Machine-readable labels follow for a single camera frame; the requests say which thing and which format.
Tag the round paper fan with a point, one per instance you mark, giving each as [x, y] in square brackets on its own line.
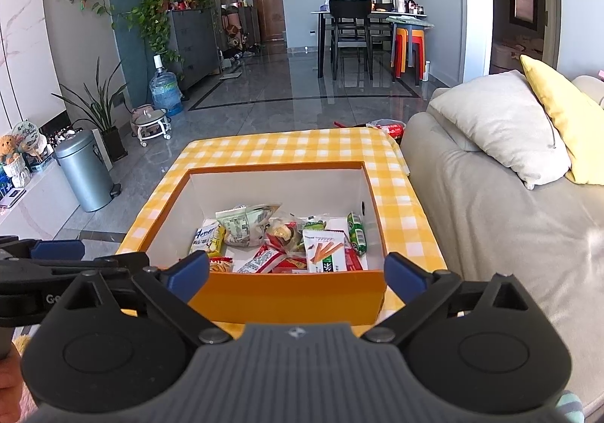
[27, 136]

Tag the yellow pillow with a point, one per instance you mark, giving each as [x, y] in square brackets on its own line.
[566, 116]

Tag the black dining chair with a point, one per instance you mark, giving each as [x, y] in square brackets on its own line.
[350, 10]

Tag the teddy bear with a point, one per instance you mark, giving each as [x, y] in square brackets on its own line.
[9, 147]

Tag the blue water bottle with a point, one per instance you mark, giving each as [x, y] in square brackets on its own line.
[166, 93]

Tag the red noodle stick packet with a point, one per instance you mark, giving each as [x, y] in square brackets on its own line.
[222, 265]

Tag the dining table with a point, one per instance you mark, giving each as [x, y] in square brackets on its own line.
[321, 27]

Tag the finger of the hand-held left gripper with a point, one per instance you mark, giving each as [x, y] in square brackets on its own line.
[59, 250]
[113, 265]

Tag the potted long-leaf plant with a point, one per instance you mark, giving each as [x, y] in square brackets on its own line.
[101, 111]

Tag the grey drawer cabinet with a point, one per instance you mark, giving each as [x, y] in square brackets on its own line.
[193, 45]

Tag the brown door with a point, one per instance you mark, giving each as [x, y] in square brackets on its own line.
[269, 3]

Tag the orange plastic stool stack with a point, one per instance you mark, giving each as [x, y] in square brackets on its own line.
[408, 50]

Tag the clear packet of candies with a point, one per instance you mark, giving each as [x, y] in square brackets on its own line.
[285, 234]

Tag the person's left hand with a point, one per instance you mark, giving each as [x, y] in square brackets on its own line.
[10, 385]

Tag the white wheeled stool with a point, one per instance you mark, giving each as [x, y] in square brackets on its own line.
[151, 123]

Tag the white TV console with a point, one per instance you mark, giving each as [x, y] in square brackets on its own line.
[37, 210]

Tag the yellow checked tablecloth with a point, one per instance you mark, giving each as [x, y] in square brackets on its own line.
[283, 147]

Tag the white packet with stick picture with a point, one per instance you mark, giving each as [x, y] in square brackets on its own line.
[323, 251]

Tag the green raisin packet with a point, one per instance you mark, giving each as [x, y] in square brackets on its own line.
[357, 234]

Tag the red packet with white label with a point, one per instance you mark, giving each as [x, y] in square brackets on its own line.
[259, 260]

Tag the teal striped cloth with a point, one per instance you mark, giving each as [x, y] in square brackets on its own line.
[571, 409]

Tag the red snack package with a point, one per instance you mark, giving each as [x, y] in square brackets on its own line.
[389, 128]

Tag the beige sofa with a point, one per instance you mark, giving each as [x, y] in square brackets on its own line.
[495, 239]

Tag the grey metal trash can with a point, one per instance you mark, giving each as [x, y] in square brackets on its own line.
[85, 173]

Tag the trailing green plant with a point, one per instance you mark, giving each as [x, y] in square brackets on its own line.
[153, 22]

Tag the orange cardboard box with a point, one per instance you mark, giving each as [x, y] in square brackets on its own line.
[283, 295]

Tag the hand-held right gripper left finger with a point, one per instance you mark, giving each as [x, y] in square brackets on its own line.
[188, 274]

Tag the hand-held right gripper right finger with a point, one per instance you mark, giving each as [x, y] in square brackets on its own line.
[405, 274]

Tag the green white chip packet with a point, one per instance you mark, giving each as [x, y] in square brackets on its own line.
[245, 225]

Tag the white blue chip packet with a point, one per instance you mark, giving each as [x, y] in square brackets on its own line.
[206, 240]

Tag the beige pillow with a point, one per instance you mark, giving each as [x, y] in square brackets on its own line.
[500, 130]

